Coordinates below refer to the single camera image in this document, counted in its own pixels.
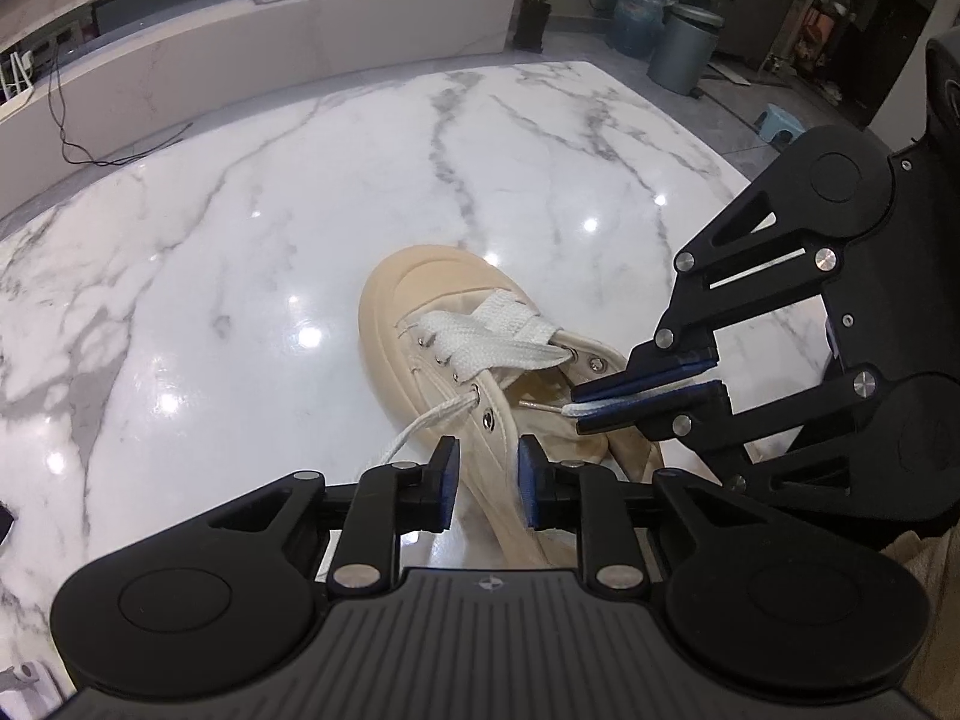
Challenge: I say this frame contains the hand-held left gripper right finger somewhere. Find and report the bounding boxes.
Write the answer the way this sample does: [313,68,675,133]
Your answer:
[517,435,758,593]

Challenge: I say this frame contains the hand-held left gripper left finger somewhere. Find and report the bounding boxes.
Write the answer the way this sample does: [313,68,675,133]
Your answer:
[202,435,461,593]

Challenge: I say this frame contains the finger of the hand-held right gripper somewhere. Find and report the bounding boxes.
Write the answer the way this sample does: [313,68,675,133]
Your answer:
[574,142,842,402]
[576,366,884,517]

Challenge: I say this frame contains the white shoelace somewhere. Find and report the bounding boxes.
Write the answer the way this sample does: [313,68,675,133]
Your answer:
[375,292,601,470]

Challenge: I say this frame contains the beige canvas shoe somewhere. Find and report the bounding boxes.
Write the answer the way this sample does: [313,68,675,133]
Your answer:
[358,244,721,571]

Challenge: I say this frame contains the green stool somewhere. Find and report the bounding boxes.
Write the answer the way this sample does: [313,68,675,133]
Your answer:
[754,106,807,145]

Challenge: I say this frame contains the grey trash bin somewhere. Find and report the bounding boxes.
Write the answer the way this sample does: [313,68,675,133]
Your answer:
[646,1,725,95]

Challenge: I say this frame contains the blue water jug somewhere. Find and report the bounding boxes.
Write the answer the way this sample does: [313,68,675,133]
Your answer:
[611,0,672,59]

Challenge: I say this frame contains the white router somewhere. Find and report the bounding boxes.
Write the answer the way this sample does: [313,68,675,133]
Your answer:
[0,45,38,117]

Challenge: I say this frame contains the black cable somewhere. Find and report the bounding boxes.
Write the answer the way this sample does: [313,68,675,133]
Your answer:
[46,64,196,166]

